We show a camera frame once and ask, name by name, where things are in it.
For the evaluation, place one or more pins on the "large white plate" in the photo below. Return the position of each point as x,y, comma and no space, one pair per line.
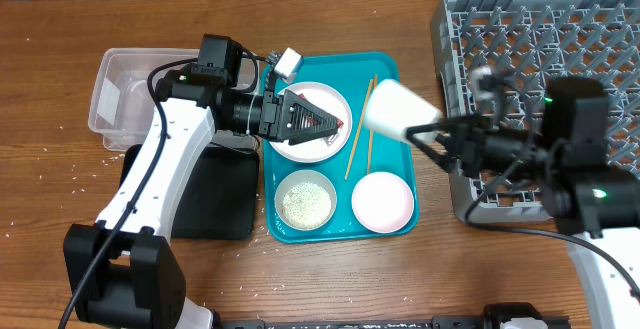
330,100

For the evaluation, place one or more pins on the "small pink plate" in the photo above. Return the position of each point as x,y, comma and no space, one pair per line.
382,202

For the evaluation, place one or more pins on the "black plastic tray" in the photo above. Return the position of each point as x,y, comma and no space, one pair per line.
218,202

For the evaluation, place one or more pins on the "clear plastic bin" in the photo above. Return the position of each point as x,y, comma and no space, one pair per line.
121,109

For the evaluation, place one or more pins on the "grey dishwasher rack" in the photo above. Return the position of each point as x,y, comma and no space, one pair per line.
539,40

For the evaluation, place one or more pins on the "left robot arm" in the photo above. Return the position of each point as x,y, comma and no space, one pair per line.
122,271

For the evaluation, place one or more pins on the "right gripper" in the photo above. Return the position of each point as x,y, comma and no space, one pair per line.
462,137

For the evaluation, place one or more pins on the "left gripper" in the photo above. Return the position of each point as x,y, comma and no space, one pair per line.
281,118

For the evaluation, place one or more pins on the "grey bowl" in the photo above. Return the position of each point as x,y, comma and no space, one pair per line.
304,176

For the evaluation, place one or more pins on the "white cup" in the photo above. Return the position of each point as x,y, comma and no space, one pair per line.
392,108

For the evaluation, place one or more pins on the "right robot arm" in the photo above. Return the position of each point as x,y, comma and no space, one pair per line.
595,205

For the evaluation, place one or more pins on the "wooden chopstick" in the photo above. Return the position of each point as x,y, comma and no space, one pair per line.
359,128
371,132

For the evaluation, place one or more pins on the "red snack wrapper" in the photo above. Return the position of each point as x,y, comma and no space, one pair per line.
311,121

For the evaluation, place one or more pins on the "pile of rice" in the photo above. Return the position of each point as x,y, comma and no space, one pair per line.
306,206

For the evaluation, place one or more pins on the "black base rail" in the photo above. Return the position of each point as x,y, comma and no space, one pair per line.
436,322

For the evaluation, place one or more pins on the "teal serving tray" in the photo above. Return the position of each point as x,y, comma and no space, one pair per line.
349,74

